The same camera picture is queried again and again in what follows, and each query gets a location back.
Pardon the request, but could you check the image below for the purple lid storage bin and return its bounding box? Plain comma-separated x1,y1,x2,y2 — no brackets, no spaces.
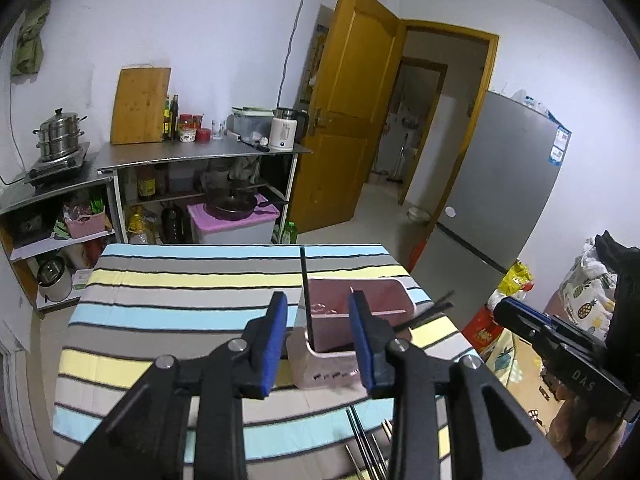
186,203,280,245

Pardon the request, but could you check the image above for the yellow snack bag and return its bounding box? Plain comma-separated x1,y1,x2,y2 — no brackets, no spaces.
497,260,535,301

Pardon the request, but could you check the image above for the red cardboard box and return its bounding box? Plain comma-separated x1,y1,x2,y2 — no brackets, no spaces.
462,306,503,361

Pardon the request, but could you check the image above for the white rice cooker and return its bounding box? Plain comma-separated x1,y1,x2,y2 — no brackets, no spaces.
37,256,73,302

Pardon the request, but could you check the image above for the pink plastic utensil caddy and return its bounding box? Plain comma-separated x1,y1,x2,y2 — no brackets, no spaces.
286,278,416,390

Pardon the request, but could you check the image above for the yellow wooden door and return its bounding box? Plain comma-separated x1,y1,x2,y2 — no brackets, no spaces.
288,0,406,233

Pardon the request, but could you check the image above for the green plastic bottle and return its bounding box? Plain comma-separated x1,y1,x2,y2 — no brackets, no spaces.
272,221,298,245

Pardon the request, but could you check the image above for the pineapple print fabric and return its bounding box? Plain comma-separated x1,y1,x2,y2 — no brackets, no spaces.
559,238,617,340

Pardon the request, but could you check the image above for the clear plastic storage box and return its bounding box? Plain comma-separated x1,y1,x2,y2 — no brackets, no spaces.
227,106,273,141

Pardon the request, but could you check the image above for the black chopstick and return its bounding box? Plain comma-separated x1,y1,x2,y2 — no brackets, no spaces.
347,406,387,479
381,419,393,445
299,245,314,350
394,290,454,334
347,406,382,479

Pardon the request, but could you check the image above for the steel kitchen shelf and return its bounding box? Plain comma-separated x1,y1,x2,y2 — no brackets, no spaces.
1,132,293,311

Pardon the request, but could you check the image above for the wooden cutting board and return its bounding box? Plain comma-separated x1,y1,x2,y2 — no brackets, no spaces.
110,67,171,145

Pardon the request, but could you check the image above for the red lidded jar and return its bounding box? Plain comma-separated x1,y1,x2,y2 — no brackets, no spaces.
177,114,212,143

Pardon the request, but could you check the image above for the portable gas stove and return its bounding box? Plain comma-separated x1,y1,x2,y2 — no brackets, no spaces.
25,142,90,185

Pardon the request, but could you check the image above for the grey refrigerator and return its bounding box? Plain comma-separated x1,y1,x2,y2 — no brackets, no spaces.
411,92,570,327

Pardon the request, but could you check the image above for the white electric kettle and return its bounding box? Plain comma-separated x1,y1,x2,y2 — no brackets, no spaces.
268,107,309,152

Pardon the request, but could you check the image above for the green hanging cloth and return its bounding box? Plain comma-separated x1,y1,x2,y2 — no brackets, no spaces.
11,0,51,77

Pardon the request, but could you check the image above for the stainless steel steamer pot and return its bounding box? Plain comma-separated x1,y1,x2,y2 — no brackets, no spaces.
32,108,86,162

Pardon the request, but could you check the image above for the wall power cord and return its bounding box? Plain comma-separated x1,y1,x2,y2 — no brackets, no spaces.
274,0,319,111

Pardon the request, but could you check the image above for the right hand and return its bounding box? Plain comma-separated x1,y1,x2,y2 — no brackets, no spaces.
547,386,628,479

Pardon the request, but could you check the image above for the pink small basket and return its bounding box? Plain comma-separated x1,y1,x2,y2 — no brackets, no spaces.
63,205,106,238

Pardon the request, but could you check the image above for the dark oil bottle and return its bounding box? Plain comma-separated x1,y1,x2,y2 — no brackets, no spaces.
163,94,179,141

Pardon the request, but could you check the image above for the black frying pan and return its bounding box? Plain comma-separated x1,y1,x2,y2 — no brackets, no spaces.
204,188,288,221

